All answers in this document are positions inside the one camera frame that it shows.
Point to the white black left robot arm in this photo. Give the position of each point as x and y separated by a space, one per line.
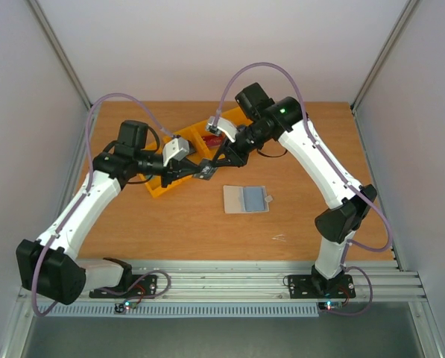
48 266

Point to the black VIP card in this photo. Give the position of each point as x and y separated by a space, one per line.
205 170

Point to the yellow plastic bin row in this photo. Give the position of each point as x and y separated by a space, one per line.
198 149

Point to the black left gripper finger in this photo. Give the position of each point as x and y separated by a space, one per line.
181 175
186 165

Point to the aluminium frame post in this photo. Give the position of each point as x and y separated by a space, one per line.
49 33
393 37

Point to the left side aluminium rail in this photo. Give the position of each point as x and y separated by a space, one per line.
75 167

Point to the right small circuit board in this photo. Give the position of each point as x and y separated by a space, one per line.
331 305

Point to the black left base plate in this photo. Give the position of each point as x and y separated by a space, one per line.
147 286

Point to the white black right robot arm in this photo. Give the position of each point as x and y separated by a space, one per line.
348 202

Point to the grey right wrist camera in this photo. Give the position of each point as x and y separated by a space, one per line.
222 126

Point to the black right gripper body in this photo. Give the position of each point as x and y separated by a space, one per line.
235 150

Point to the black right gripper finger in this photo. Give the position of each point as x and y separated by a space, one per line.
225 161
220 153

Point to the right rear aluminium frame post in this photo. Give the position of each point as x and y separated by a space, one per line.
393 37

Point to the aluminium rail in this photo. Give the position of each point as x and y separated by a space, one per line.
375 174
237 281
75 167

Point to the left small circuit board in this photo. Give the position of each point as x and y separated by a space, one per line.
126 307

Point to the aluminium front rail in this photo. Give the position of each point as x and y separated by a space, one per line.
237 281

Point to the grey slotted cable duct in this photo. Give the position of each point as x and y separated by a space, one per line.
188 310

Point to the right side aluminium rail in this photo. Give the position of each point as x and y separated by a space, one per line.
375 174

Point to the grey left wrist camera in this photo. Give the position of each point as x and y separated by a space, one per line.
176 149

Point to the red VIP card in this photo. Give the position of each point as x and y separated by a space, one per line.
213 141

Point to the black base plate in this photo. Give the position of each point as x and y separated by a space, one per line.
304 286
147 286

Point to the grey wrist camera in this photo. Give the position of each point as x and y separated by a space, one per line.
222 126
176 149

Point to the left rear aluminium frame post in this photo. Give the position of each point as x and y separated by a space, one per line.
49 33

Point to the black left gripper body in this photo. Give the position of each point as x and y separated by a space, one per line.
173 165

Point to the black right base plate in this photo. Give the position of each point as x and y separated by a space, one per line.
304 286

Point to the small circuit board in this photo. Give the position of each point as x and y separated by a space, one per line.
126 307
331 305

